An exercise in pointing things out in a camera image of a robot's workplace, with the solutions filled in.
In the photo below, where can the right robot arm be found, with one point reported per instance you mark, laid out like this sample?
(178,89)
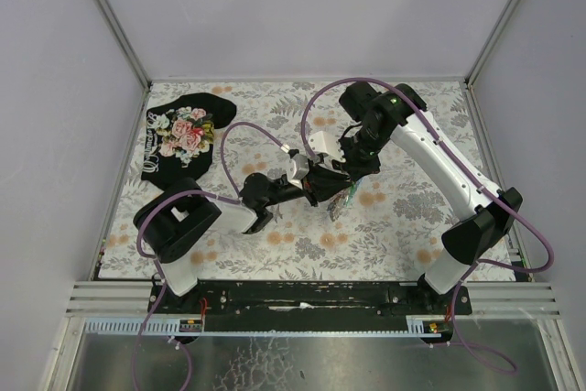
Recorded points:
(485,213)

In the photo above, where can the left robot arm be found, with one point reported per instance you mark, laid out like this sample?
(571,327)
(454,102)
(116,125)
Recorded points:
(179,217)

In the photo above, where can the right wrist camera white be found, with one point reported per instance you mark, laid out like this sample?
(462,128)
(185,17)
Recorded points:
(324,143)

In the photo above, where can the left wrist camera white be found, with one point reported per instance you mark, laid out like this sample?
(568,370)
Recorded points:
(297,168)

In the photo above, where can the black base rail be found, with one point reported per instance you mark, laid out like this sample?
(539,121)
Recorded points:
(310,301)

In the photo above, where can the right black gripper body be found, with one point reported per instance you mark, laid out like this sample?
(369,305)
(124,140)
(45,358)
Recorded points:
(355,164)

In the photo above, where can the white cable duct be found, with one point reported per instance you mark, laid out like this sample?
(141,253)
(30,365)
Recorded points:
(160,326)

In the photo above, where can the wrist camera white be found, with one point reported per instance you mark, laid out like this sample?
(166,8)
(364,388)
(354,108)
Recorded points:
(297,168)
(324,143)

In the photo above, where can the black floral cloth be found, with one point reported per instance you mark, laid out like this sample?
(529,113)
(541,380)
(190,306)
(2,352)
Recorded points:
(180,137)

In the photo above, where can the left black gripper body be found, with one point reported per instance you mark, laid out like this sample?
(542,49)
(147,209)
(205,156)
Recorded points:
(312,193)

